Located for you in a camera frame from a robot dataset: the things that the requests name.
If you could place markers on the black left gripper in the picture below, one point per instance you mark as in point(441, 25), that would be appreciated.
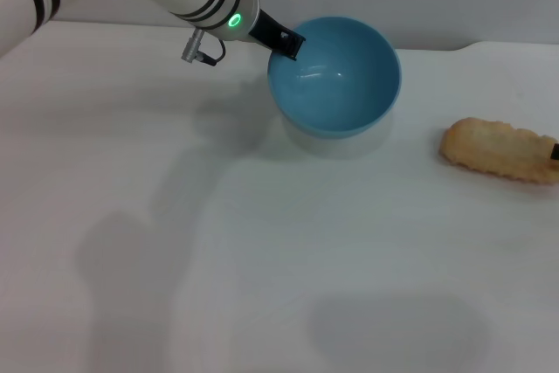
point(268, 30)

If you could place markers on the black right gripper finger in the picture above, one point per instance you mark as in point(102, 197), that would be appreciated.
point(555, 152)

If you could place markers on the blue bowl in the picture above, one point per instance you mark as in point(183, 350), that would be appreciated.
point(336, 93)

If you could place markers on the golden ridged bread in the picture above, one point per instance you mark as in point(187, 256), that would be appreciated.
point(489, 148)

